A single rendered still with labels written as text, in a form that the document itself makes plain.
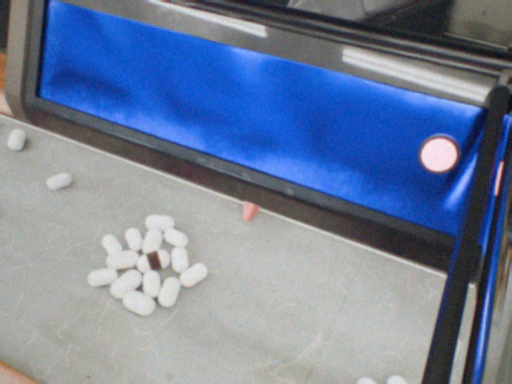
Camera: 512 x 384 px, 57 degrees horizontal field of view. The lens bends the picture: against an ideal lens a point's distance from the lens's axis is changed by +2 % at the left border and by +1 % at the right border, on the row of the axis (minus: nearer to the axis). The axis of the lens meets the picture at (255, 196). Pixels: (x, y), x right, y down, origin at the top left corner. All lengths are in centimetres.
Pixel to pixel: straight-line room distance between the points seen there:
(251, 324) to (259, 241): 11
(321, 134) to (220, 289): 37
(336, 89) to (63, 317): 44
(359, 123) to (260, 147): 4
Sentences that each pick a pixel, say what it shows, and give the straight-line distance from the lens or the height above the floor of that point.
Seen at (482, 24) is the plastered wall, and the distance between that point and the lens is 249.
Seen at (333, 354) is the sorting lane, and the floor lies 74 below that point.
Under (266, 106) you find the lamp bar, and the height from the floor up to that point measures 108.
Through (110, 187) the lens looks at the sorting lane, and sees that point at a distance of 67.
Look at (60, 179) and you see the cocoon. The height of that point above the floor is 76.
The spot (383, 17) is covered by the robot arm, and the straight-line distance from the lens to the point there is 59.
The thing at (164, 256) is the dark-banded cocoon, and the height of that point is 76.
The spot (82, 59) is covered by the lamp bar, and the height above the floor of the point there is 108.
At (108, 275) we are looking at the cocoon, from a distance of 55.
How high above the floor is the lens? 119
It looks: 46 degrees down
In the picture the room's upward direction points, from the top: straight up
